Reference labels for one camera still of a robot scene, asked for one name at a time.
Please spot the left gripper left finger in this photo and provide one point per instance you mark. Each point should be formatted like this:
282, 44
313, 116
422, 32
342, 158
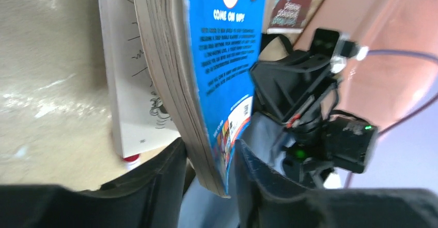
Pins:
147, 196

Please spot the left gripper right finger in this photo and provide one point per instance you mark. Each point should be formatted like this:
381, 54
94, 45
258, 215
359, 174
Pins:
265, 197

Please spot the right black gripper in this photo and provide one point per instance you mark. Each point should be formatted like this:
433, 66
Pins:
291, 89

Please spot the blue student backpack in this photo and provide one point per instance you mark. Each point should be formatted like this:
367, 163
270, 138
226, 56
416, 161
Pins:
202, 208

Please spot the yellow treehouse book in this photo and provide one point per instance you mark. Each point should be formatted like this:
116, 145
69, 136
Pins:
288, 16

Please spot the blue treehouse book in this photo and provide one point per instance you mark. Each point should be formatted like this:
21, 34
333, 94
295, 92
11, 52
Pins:
180, 68

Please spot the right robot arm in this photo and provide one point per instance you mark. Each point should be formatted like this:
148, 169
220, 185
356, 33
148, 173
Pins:
330, 139

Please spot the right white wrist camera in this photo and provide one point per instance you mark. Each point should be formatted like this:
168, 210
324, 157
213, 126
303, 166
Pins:
346, 49

